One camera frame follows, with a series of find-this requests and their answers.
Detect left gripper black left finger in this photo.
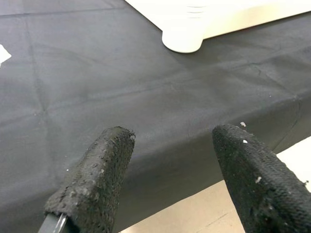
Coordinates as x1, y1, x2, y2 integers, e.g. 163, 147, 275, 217
37, 125, 136, 233

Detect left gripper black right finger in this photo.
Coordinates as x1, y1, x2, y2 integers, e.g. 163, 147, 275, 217
212, 125, 311, 233

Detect white plastic children table top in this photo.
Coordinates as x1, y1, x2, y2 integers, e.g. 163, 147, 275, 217
125, 0, 311, 54

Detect black tablecloth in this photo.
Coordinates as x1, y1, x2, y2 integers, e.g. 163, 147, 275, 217
0, 0, 311, 233

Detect clear tape cross patch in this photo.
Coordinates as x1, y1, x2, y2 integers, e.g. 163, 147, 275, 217
0, 43, 12, 67

